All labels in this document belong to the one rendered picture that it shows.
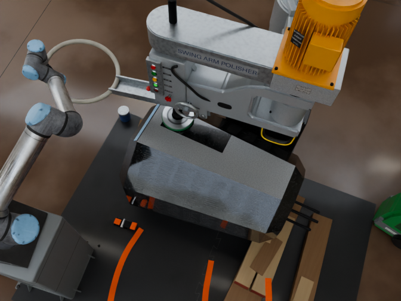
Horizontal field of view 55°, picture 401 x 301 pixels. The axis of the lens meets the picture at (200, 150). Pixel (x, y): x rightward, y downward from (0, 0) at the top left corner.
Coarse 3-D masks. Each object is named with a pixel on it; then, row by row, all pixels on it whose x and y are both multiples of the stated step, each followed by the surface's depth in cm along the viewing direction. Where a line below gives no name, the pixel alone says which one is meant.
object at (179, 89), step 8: (152, 48) 198; (152, 56) 197; (160, 56) 196; (168, 56) 195; (168, 64) 198; (176, 64) 196; (184, 64) 194; (192, 64) 209; (168, 72) 204; (176, 72) 201; (184, 72) 200; (176, 80) 207; (184, 80) 205; (168, 88) 217; (176, 88) 214; (184, 88) 212; (160, 96) 227; (176, 96) 221; (184, 96) 218; (168, 104) 231
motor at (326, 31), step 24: (312, 0) 140; (336, 0) 138; (360, 0) 138; (312, 24) 149; (336, 24) 145; (288, 48) 169; (312, 48) 148; (336, 48) 146; (288, 72) 171; (312, 72) 171; (336, 72) 172
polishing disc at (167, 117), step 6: (168, 108) 263; (162, 114) 261; (168, 114) 261; (192, 114) 261; (168, 120) 259; (174, 120) 259; (180, 120) 259; (186, 120) 259; (192, 120) 259; (168, 126) 257; (174, 126) 257; (180, 126) 257; (186, 126) 257
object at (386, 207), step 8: (392, 200) 309; (400, 200) 296; (384, 208) 312; (392, 208) 298; (400, 208) 288; (376, 216) 318; (384, 216) 306; (392, 216) 295; (400, 216) 287; (376, 224) 316; (384, 224) 308; (392, 224) 302; (400, 224) 294; (392, 232) 309; (400, 232) 303; (392, 240) 310; (400, 240) 302; (400, 248) 311
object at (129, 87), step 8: (120, 80) 257; (128, 80) 254; (136, 80) 251; (112, 88) 249; (120, 88) 254; (128, 88) 254; (136, 88) 253; (144, 88) 252; (128, 96) 249; (136, 96) 246; (144, 96) 243; (152, 96) 248; (160, 104) 244; (208, 112) 234
